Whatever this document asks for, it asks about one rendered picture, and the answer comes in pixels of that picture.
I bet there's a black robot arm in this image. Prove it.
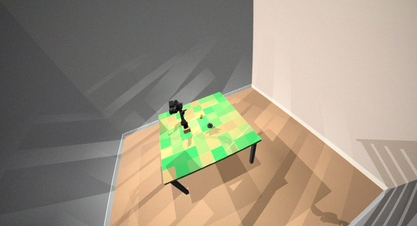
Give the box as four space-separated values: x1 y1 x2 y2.
169 101 188 129

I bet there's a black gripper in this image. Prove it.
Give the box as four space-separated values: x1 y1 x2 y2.
172 100 187 116

